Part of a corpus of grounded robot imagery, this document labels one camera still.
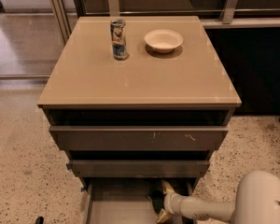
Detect yellow green sponge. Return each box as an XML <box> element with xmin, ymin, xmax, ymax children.
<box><xmin>147</xmin><ymin>189</ymin><xmax>164</xmax><ymax>215</ymax></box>

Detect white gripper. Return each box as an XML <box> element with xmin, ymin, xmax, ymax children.
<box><xmin>156</xmin><ymin>180</ymin><xmax>184</xmax><ymax>224</ymax></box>

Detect grey middle drawer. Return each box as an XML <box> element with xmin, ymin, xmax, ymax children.
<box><xmin>69</xmin><ymin>160</ymin><xmax>210</xmax><ymax>178</ymax></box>

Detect metal railing frame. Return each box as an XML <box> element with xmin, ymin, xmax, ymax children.
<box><xmin>49</xmin><ymin>0</ymin><xmax>280</xmax><ymax>43</ymax></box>

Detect small black floor object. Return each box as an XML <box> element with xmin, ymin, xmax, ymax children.
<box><xmin>35</xmin><ymin>217</ymin><xmax>44</xmax><ymax>224</ymax></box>

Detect grey drawer cabinet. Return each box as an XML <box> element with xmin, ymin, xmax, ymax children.
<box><xmin>36</xmin><ymin>15</ymin><xmax>243</xmax><ymax>224</ymax></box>

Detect white paper bowl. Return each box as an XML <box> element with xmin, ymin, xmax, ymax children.
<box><xmin>144</xmin><ymin>29</ymin><xmax>183</xmax><ymax>54</ymax></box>

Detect grey top drawer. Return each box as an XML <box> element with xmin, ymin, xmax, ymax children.
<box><xmin>49</xmin><ymin>126</ymin><xmax>228</xmax><ymax>151</ymax></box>

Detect open grey bottom drawer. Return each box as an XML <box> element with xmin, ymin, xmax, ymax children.
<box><xmin>81</xmin><ymin>177</ymin><xmax>197</xmax><ymax>224</ymax></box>

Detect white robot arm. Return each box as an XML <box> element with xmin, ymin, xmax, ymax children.
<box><xmin>157</xmin><ymin>171</ymin><xmax>280</xmax><ymax>224</ymax></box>

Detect blue white drink can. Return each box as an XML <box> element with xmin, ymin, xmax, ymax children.
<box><xmin>110</xmin><ymin>19</ymin><xmax>128</xmax><ymax>61</ymax></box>

